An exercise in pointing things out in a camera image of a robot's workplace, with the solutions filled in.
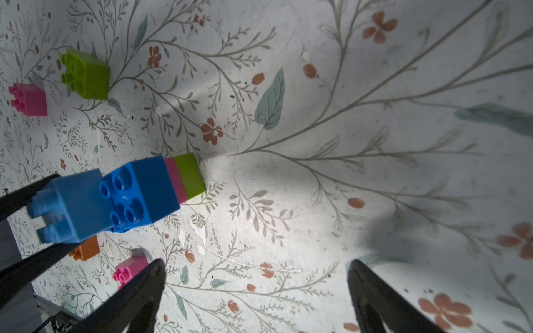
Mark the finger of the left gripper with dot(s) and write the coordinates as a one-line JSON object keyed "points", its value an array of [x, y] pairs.
{"points": [[17, 276], [12, 202]]}

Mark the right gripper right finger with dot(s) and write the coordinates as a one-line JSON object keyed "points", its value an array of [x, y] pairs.
{"points": [[377, 306]]}

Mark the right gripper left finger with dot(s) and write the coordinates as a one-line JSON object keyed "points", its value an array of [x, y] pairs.
{"points": [[133, 308]]}

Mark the light blue long lego brick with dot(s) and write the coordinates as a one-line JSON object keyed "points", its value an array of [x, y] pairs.
{"points": [[73, 208]]}

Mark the pink lego brick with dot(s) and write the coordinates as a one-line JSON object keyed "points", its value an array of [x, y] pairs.
{"points": [[127, 270], [176, 180], [28, 99]]}

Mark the green lego brick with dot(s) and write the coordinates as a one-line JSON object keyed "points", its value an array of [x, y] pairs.
{"points": [[190, 175], [85, 75]]}

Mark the orange lego brick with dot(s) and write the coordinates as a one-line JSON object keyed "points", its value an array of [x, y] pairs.
{"points": [[87, 250]]}

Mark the floral table mat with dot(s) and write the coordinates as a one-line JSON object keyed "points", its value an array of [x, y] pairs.
{"points": [[398, 133]]}

